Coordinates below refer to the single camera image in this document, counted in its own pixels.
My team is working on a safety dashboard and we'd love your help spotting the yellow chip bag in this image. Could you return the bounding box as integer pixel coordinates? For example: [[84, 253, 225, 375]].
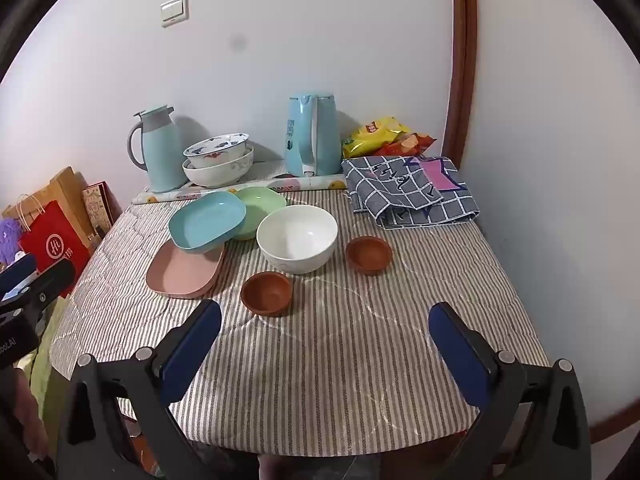
[[341, 116, 412, 160]]

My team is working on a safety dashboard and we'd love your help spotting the striped quilted tablecloth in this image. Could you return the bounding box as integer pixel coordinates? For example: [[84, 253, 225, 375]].
[[50, 187, 551, 458]]

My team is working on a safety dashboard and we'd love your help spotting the brown wooden door frame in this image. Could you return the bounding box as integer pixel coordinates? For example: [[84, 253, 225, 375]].
[[442, 0, 478, 171]]

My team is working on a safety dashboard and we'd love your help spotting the red paper bag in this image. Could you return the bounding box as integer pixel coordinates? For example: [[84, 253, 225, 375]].
[[19, 200, 91, 301]]

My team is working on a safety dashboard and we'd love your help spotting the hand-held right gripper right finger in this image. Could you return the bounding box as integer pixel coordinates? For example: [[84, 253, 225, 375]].
[[428, 301, 593, 480]]

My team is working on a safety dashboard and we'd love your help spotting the person's left hand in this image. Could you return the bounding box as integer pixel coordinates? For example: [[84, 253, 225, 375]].
[[12, 367, 51, 461]]

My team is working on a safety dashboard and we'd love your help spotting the green plate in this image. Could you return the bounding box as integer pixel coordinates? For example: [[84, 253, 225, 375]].
[[231, 186, 288, 241]]

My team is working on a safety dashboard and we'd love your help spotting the light blue thermos jug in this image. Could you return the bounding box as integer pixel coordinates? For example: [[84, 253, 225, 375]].
[[127, 105, 190, 194]]

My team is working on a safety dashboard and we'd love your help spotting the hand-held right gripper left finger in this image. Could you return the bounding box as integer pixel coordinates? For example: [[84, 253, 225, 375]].
[[56, 299, 222, 480]]

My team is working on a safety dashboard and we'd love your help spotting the light green cloth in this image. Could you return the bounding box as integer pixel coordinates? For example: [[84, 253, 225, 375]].
[[17, 305, 66, 431]]

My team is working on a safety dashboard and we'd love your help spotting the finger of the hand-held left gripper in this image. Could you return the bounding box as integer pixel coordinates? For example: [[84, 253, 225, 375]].
[[0, 254, 39, 302], [0, 258, 77, 322]]

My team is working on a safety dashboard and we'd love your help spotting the patterned box with red edge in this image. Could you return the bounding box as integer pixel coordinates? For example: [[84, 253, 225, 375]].
[[81, 180, 123, 241]]

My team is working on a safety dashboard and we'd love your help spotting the fruit print table mat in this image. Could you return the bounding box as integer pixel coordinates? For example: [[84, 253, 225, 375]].
[[131, 160, 348, 206]]

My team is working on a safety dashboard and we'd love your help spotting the white bowl with grey swirls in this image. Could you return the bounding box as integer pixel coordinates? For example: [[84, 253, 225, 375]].
[[181, 145, 255, 188]]

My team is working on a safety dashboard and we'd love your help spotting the plain white bowl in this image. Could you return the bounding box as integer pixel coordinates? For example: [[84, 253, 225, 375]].
[[256, 204, 339, 275]]

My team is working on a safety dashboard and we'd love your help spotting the white wall light switch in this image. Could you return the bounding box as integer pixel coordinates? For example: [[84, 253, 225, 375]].
[[160, 0, 190, 28]]

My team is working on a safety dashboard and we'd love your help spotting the purple fluffy item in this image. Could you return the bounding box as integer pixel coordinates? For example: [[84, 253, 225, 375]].
[[0, 217, 23, 268]]

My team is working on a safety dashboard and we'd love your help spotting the blue red patterned bowl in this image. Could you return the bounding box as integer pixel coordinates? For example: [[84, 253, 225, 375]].
[[183, 133, 250, 170]]

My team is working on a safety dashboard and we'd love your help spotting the blue plate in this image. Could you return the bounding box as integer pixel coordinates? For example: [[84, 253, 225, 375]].
[[168, 191, 247, 254]]

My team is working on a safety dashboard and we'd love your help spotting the red chip bag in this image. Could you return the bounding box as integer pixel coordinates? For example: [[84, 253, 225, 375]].
[[374, 132, 437, 157]]

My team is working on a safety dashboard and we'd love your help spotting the grey checked cloth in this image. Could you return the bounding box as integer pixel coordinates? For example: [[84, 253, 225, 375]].
[[341, 155, 481, 231]]

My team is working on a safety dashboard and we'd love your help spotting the light blue electric kettle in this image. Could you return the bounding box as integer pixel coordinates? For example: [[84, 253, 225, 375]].
[[284, 93, 342, 178]]

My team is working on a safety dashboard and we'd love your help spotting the small brown bowl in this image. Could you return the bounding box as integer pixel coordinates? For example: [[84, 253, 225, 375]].
[[240, 271, 294, 317], [345, 236, 393, 276]]

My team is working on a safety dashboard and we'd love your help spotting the brown paper bag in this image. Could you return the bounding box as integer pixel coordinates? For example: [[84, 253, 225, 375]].
[[2, 166, 93, 261]]

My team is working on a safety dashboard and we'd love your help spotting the pink plate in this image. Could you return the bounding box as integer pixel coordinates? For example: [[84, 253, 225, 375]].
[[146, 238, 226, 300]]

